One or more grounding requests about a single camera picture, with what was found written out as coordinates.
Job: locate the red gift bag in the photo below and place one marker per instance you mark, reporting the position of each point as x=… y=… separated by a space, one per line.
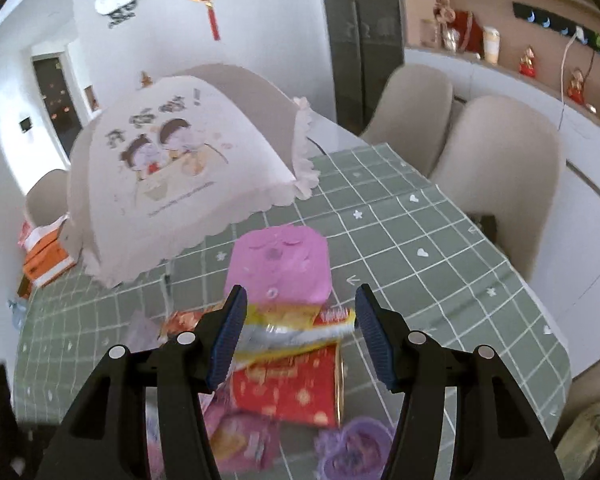
x=466 y=32

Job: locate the yellow bin bag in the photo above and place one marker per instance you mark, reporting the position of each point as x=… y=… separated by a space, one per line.
x=587 y=440

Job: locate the cream tumbler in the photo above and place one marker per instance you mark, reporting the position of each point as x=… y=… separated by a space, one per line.
x=491 y=45

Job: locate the orange tissue box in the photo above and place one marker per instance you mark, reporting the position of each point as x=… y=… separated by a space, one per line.
x=47 y=260

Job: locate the red paper cup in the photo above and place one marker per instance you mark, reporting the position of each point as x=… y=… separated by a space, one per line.
x=285 y=390

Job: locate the small red figurine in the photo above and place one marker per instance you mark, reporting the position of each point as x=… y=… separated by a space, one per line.
x=528 y=62
x=577 y=86

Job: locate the dark door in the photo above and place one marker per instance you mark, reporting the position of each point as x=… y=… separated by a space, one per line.
x=60 y=92

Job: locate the black wall switch panel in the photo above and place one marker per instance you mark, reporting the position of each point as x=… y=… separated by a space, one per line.
x=26 y=124

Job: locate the printed white food cover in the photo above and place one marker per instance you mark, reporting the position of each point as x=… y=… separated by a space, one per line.
x=180 y=175

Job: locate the pink snack packet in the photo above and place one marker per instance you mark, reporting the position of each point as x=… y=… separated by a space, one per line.
x=245 y=442

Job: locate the pink tissue pack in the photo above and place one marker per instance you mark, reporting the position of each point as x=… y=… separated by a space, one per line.
x=280 y=265

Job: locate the yellow snack wrapper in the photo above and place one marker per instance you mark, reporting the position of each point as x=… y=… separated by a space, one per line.
x=280 y=327

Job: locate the black power strip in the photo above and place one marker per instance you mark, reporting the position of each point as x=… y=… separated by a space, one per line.
x=555 y=25

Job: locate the dark glass cabinet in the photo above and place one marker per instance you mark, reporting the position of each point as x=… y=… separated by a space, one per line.
x=360 y=35

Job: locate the orange snack wrapper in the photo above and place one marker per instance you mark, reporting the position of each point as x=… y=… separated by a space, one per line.
x=185 y=325

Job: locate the green checkered tablecloth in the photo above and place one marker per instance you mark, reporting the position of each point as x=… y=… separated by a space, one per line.
x=430 y=285

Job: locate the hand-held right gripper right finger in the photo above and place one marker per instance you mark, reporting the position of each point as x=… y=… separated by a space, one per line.
x=375 y=340

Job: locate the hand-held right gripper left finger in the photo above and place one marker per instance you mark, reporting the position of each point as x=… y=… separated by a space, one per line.
x=227 y=340

